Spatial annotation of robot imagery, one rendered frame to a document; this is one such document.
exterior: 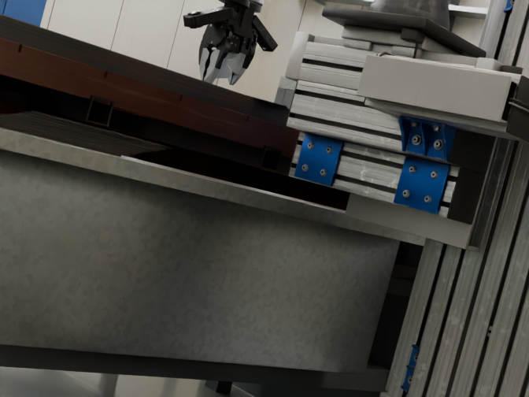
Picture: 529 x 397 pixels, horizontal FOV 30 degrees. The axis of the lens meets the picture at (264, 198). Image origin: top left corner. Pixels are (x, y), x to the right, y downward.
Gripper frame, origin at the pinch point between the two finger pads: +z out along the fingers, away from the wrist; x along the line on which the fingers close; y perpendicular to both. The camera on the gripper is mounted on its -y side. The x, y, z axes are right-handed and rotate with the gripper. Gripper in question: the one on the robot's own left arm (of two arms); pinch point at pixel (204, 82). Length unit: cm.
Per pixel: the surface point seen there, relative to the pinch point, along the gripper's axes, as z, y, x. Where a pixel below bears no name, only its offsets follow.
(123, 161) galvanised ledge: 20, -40, -36
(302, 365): 57, 33, -20
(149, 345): 55, -11, -20
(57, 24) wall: -91, 439, 893
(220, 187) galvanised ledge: 20.7, -17.6, -36.4
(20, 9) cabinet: -85, 351, 817
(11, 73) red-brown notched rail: 11, -53, -16
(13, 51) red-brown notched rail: 7, -54, -16
